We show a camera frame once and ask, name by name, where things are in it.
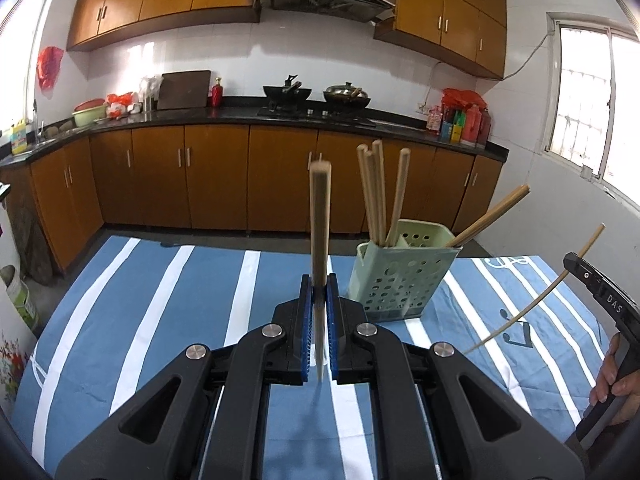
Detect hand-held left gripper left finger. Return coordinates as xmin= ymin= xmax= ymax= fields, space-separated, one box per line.
xmin=54 ymin=274 xmax=316 ymax=480

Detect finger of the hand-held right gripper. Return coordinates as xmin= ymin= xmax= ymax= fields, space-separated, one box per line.
xmin=562 ymin=252 xmax=640 ymax=333

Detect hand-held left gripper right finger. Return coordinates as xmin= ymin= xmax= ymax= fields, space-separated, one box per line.
xmin=325 ymin=272 xmax=586 ymax=480

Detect wooden chopstick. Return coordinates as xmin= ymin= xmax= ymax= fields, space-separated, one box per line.
xmin=365 ymin=150 xmax=386 ymax=247
xmin=385 ymin=148 xmax=412 ymax=249
xmin=308 ymin=159 xmax=334 ymax=384
xmin=447 ymin=187 xmax=531 ymax=250
xmin=444 ymin=184 xmax=528 ymax=248
xmin=371 ymin=139 xmax=389 ymax=247
xmin=464 ymin=224 xmax=606 ymax=356

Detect green perforated utensil holder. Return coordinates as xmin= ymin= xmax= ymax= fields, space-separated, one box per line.
xmin=347 ymin=219 xmax=463 ymax=323

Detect chopsticks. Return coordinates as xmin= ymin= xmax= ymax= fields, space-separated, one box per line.
xmin=356 ymin=144 xmax=383 ymax=246

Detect person's right hand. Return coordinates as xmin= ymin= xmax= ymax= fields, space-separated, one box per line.
xmin=590 ymin=332 xmax=640 ymax=427

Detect blue white striped tablecloth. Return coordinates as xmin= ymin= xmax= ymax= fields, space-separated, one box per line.
xmin=10 ymin=234 xmax=613 ymax=480

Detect wooden base cabinets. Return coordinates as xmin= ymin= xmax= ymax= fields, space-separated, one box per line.
xmin=0 ymin=125 xmax=506 ymax=281

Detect barred window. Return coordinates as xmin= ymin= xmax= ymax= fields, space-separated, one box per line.
xmin=545 ymin=12 xmax=640 ymax=186

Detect red sauce bottle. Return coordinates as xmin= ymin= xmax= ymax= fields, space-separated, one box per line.
xmin=463 ymin=105 xmax=481 ymax=143

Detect black gas stove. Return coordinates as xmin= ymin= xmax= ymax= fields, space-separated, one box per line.
xmin=257 ymin=105 xmax=377 ymax=128

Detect lidded black wok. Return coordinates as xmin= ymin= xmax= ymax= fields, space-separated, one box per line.
xmin=322 ymin=81 xmax=372 ymax=110

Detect black kitchen countertop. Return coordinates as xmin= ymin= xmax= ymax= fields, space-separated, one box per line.
xmin=0 ymin=105 xmax=508 ymax=168

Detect dark cutting board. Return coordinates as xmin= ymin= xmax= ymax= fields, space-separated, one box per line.
xmin=157 ymin=70 xmax=212 ymax=110

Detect red white plastic bag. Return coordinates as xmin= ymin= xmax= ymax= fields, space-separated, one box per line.
xmin=106 ymin=92 xmax=142 ymax=120

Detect floral printed container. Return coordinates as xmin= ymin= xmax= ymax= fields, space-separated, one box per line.
xmin=0 ymin=330 xmax=32 ymax=411

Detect green basin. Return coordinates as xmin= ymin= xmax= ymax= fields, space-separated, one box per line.
xmin=72 ymin=109 xmax=108 ymax=128

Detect yellow detergent bottle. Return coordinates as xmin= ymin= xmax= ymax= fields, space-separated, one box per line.
xmin=11 ymin=119 xmax=30 ymax=156

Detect hanging red plastic bag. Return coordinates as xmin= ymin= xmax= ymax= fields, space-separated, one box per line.
xmin=37 ymin=46 xmax=65 ymax=92

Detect bright window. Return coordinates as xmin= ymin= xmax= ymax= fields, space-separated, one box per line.
xmin=0 ymin=0 xmax=58 ymax=48

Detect white wall cable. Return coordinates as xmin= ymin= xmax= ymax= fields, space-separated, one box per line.
xmin=422 ymin=30 xmax=556 ymax=111

